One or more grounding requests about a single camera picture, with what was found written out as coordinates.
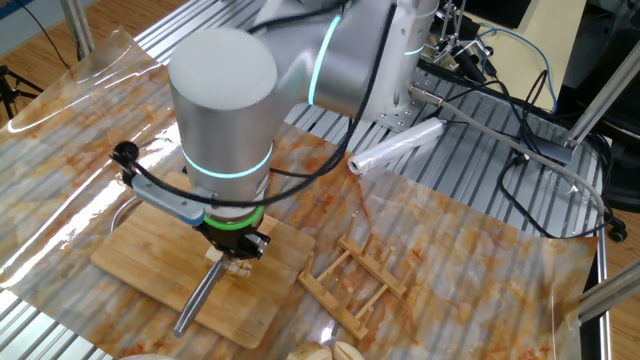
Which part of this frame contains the lotus root wedge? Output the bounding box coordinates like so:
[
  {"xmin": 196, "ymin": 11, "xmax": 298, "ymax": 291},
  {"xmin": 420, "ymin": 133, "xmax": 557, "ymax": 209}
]
[{"xmin": 332, "ymin": 340, "xmax": 366, "ymax": 360}]

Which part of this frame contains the clear plastic film roll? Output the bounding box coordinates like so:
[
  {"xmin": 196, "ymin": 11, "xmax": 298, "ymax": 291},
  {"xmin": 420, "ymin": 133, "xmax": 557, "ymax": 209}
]
[{"xmin": 347, "ymin": 117, "xmax": 446, "ymax": 177}]

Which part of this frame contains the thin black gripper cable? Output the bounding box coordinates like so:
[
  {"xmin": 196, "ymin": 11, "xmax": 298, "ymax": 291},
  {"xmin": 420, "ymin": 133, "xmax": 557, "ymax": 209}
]
[{"xmin": 269, "ymin": 107, "xmax": 359, "ymax": 180}]

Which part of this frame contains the steel cleaver knife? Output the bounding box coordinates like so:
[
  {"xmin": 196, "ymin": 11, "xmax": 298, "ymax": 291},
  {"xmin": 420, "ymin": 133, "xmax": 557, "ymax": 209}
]
[{"xmin": 173, "ymin": 257, "xmax": 226, "ymax": 338}]

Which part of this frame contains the marble pattern plastic mat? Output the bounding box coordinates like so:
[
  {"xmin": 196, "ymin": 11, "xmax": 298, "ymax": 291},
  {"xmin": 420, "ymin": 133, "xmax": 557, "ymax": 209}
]
[{"xmin": 0, "ymin": 27, "xmax": 599, "ymax": 360}]

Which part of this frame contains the black office chair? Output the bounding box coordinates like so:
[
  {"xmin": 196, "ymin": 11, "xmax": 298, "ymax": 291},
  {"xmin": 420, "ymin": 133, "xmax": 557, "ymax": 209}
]
[{"xmin": 554, "ymin": 0, "xmax": 640, "ymax": 245}]

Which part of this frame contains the black cable bundle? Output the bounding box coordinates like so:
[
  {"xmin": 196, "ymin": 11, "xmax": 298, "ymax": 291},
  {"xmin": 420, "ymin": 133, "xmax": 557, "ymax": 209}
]
[{"xmin": 469, "ymin": 69, "xmax": 566, "ymax": 156}]

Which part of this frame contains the thin black floor cable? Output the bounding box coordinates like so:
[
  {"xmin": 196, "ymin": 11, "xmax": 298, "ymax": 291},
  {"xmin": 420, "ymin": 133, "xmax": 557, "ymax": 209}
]
[{"xmin": 17, "ymin": 0, "xmax": 71, "ymax": 70}]

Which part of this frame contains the black tripod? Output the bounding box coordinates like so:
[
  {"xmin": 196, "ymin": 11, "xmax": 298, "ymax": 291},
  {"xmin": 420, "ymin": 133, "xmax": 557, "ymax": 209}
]
[{"xmin": 0, "ymin": 63, "xmax": 45, "ymax": 121}]

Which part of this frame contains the silver articulated clamp stand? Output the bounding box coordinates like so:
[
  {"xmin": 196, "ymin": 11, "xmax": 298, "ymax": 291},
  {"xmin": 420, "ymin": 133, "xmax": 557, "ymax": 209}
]
[{"xmin": 424, "ymin": 0, "xmax": 496, "ymax": 86}]

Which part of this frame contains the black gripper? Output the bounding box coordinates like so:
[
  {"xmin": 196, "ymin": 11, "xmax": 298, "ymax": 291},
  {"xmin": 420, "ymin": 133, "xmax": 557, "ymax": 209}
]
[{"xmin": 194, "ymin": 222, "xmax": 272, "ymax": 262}]

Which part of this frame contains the aluminium frame post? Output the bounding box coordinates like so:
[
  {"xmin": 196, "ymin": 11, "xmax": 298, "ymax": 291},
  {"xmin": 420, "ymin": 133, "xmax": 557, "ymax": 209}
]
[
  {"xmin": 564, "ymin": 49, "xmax": 640, "ymax": 151},
  {"xmin": 59, "ymin": 0, "xmax": 96, "ymax": 61},
  {"xmin": 577, "ymin": 259, "xmax": 640, "ymax": 324}
]

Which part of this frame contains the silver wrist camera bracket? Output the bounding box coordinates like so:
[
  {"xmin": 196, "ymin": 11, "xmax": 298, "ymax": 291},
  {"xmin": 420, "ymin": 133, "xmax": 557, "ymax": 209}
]
[{"xmin": 130, "ymin": 172, "xmax": 206, "ymax": 227}]

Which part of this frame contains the blue cable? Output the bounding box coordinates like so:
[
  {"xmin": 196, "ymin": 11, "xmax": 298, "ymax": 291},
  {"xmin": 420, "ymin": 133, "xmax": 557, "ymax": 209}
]
[{"xmin": 474, "ymin": 27, "xmax": 559, "ymax": 114}]

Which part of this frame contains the wooden peg rack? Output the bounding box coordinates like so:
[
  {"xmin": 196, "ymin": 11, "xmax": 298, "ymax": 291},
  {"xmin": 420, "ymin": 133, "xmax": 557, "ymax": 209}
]
[{"xmin": 297, "ymin": 212, "xmax": 417, "ymax": 342}]

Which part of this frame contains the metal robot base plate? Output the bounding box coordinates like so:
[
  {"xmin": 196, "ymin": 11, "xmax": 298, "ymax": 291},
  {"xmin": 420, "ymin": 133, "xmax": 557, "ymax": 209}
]
[{"xmin": 372, "ymin": 64, "xmax": 436, "ymax": 134}]

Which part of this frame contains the black cable loop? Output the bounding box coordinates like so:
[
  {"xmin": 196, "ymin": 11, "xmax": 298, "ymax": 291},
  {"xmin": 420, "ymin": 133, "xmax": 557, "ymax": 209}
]
[{"xmin": 498, "ymin": 149, "xmax": 617, "ymax": 240}]

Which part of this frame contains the bamboo cutting board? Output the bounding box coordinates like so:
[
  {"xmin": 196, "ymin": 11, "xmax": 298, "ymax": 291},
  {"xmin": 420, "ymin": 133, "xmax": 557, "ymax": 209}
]
[{"xmin": 90, "ymin": 171, "xmax": 317, "ymax": 350}]

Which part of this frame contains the thick black camera cable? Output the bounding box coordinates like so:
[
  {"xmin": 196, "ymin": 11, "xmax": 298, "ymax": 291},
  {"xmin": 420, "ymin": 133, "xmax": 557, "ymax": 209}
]
[{"xmin": 110, "ymin": 0, "xmax": 399, "ymax": 209}]

